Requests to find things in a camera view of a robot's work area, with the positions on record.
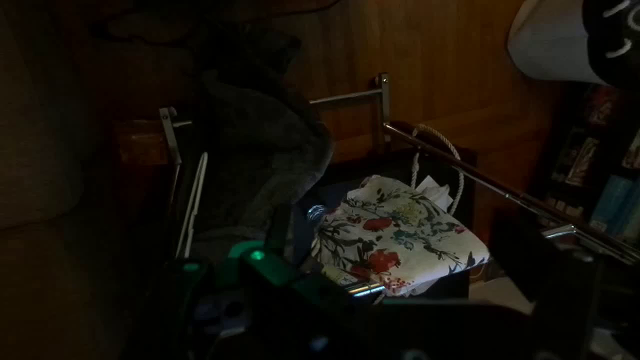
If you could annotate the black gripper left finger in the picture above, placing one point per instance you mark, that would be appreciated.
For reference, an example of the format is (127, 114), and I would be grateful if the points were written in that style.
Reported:
(278, 230)

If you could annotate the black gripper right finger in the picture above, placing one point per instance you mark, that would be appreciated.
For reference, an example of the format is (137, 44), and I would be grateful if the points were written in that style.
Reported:
(564, 281)

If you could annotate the grey hanging garment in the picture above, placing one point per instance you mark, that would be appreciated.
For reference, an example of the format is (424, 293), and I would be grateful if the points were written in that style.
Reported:
(266, 147)

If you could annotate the teal book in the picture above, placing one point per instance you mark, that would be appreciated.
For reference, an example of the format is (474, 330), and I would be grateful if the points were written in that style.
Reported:
(612, 203)

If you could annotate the dark bookshelf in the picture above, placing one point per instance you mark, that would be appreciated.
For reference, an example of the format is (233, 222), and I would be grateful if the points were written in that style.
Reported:
(592, 172)

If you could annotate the white floral folded cloth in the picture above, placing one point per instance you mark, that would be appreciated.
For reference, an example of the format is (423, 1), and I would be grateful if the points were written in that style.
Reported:
(401, 236)

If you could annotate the chrome clothes rack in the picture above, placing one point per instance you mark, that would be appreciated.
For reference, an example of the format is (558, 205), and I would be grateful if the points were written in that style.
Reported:
(466, 172)

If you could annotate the white crumpled paper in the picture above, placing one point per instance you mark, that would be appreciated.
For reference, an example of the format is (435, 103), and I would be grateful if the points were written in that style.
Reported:
(435, 191)

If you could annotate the white lampshade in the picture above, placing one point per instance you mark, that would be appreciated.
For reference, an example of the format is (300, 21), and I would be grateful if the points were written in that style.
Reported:
(550, 42)

